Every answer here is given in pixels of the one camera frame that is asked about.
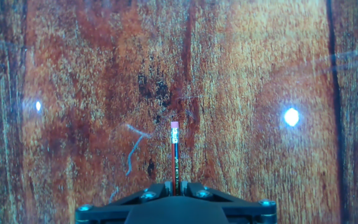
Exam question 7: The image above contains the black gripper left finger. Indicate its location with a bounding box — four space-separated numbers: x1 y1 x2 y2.
75 181 174 224

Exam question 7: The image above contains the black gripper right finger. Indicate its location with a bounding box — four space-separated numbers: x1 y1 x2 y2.
178 181 278 224

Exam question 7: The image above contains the glossy brown wood board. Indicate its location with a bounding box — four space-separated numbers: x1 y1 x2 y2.
0 0 358 224

